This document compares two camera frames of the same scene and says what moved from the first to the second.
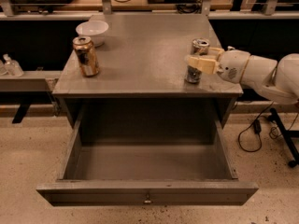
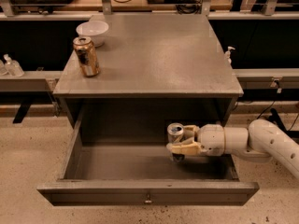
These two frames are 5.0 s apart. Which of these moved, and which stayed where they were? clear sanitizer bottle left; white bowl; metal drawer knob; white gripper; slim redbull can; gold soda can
Moved: white gripper; slim redbull can
Stayed: white bowl; gold soda can; clear sanitizer bottle left; metal drawer knob
